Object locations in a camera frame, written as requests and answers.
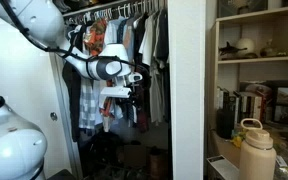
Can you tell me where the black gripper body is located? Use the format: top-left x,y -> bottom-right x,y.
127,83 -> 144,113

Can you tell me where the white long garment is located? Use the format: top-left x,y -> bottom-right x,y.
148,63 -> 165,124

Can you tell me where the red striped garment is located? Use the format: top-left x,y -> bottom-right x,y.
100,98 -> 114,118

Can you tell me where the grey white plaid shirt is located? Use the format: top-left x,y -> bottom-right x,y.
78,76 -> 97,131

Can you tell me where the white short shirt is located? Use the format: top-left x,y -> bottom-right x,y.
138,13 -> 158,66

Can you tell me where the black bag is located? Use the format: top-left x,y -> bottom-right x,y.
83,129 -> 125,168

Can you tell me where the black hanging garment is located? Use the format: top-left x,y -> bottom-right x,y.
62,61 -> 82,143

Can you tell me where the dark grey shirt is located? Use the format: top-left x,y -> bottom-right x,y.
155,9 -> 170,64

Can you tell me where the light blue shirt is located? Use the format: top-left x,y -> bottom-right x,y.
103,16 -> 127,46

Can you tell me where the orange floral shirt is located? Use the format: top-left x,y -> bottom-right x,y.
83,18 -> 108,56

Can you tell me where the silver door knob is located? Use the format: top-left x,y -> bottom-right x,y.
49,111 -> 59,122

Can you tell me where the metal closet rod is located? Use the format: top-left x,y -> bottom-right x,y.
63,0 -> 168,22

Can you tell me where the black spine book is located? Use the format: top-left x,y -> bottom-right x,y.
222,90 -> 232,113

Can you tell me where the black cylinder speaker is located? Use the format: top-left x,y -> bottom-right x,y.
216,108 -> 235,140

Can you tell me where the white closet shelf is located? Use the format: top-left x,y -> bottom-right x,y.
62,0 -> 128,18

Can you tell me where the dark shark figurine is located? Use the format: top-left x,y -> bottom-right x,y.
218,41 -> 248,58

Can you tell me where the white cardboard box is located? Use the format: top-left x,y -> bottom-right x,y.
206,154 -> 240,180

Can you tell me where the yellow green object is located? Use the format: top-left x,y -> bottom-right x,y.
232,131 -> 247,149

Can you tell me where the white closet door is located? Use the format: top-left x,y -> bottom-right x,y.
0,9 -> 83,179

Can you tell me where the white egg ornament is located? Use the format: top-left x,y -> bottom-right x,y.
235,37 -> 256,57

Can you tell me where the white spine book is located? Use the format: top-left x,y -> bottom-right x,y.
253,96 -> 263,122

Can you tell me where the light wooden bookshelf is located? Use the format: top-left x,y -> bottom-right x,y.
206,3 -> 288,158

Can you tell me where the beige water bottle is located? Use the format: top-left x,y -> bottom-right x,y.
238,118 -> 278,180

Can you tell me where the small brown vase ornament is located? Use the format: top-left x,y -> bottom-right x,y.
259,39 -> 280,58

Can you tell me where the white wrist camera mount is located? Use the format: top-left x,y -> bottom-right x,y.
99,86 -> 132,100

